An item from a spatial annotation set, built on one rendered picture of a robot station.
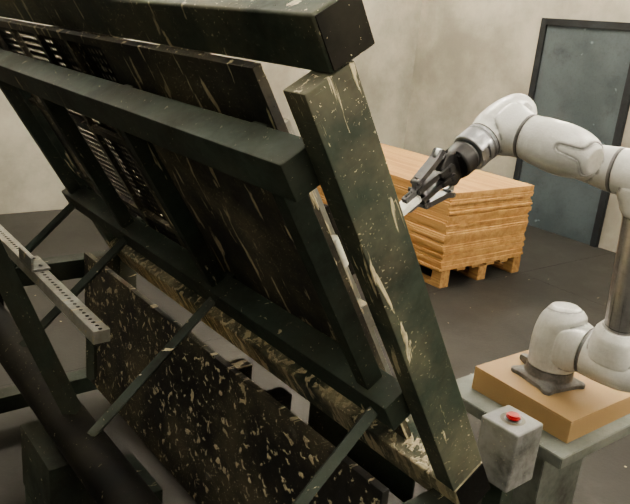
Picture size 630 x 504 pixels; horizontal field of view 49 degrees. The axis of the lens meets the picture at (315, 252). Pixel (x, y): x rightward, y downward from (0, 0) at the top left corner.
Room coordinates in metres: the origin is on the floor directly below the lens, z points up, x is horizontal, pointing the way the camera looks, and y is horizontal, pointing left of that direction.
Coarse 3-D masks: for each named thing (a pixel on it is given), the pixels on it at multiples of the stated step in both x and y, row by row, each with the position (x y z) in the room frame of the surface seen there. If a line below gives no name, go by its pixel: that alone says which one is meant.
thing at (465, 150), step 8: (456, 144) 1.52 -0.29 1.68; (464, 144) 1.52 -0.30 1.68; (448, 152) 1.49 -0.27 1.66; (456, 152) 1.51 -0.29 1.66; (464, 152) 1.50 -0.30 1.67; (472, 152) 1.51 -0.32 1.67; (448, 160) 1.49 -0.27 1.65; (456, 160) 1.51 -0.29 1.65; (464, 160) 1.49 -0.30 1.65; (472, 160) 1.50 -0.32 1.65; (440, 168) 1.48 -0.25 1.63; (456, 168) 1.51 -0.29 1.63; (464, 168) 1.50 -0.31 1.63; (472, 168) 1.50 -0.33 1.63; (448, 176) 1.49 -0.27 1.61; (464, 176) 1.52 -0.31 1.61; (456, 184) 1.52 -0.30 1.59
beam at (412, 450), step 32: (128, 256) 2.91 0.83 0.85; (160, 288) 2.76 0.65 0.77; (224, 320) 2.30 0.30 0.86; (256, 352) 2.13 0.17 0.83; (288, 384) 2.05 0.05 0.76; (320, 384) 1.88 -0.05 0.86; (352, 416) 1.74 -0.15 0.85; (384, 448) 1.66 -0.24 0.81; (416, 448) 1.58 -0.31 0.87; (416, 480) 1.59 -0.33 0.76; (480, 480) 1.50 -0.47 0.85
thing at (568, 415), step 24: (504, 360) 2.23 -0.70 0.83; (480, 384) 2.14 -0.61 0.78; (504, 384) 2.06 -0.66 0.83; (528, 384) 2.07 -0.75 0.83; (600, 384) 2.13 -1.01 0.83; (528, 408) 1.98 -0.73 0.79; (552, 408) 1.93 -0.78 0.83; (576, 408) 1.95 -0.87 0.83; (600, 408) 1.96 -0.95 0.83; (624, 408) 2.06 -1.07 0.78; (552, 432) 1.90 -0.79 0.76; (576, 432) 1.89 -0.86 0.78
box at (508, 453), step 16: (496, 416) 1.68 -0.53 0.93; (528, 416) 1.69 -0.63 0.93; (480, 432) 1.67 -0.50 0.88; (496, 432) 1.63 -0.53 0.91; (512, 432) 1.60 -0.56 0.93; (528, 432) 1.62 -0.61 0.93; (480, 448) 1.66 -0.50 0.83; (496, 448) 1.63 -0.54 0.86; (512, 448) 1.59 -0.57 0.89; (528, 448) 1.63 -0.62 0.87; (496, 464) 1.62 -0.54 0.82; (512, 464) 1.59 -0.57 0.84; (528, 464) 1.64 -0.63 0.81; (496, 480) 1.61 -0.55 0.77; (512, 480) 1.60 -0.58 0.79; (528, 480) 1.65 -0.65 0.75
